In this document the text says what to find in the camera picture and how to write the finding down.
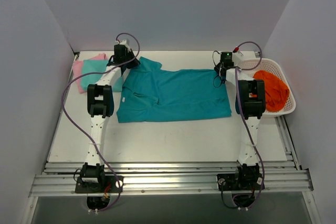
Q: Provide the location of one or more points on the aluminium rail frame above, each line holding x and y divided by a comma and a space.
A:
180, 178

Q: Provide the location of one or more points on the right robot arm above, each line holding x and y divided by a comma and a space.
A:
250, 104

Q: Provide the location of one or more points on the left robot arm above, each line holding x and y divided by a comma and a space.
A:
100, 106

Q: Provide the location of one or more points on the folded pink t-shirt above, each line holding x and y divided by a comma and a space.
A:
77, 66

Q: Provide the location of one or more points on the teal t-shirt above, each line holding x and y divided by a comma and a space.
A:
151, 94

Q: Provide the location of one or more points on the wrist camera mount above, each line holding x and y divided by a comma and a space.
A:
238, 56
126, 43

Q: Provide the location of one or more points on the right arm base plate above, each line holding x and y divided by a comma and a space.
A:
236, 182

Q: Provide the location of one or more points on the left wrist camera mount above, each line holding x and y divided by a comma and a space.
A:
126, 43

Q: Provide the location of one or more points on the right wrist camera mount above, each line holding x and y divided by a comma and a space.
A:
238, 56

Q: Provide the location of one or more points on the white perforated plastic basket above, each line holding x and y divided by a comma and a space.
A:
253, 65

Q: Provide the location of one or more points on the folded mint t-shirt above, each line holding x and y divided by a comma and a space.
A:
92, 66

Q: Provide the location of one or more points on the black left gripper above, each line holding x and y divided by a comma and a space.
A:
132, 62

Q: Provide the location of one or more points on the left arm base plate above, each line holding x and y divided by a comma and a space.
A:
91, 185

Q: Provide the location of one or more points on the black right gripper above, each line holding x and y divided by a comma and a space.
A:
219, 69

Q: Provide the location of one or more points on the orange t-shirt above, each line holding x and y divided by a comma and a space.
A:
276, 91

